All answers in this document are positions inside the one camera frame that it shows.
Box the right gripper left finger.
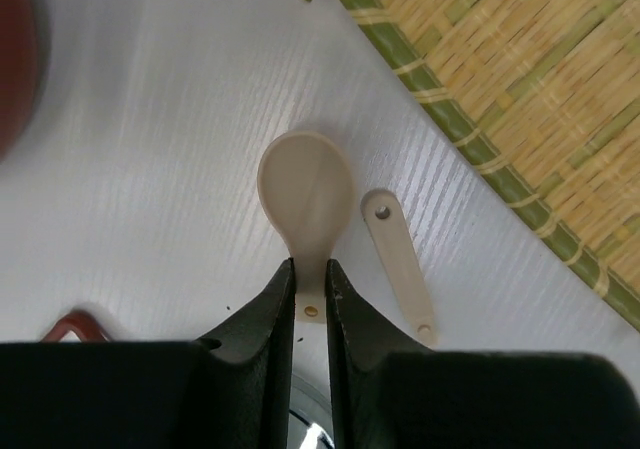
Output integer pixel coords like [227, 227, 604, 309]
[1, 261, 295, 448]

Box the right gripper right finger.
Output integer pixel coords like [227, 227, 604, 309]
[326, 261, 628, 448]

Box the beige spoon handle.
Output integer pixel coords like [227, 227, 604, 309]
[360, 188, 437, 347]

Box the beige spoon head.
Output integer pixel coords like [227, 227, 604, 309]
[257, 131, 356, 324]

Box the bamboo tray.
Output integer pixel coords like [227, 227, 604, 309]
[339, 0, 639, 325]

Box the lower pink steel pot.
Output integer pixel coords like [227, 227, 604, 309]
[1, 0, 51, 159]

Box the grey lid with handle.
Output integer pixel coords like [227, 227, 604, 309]
[41, 309, 335, 449]

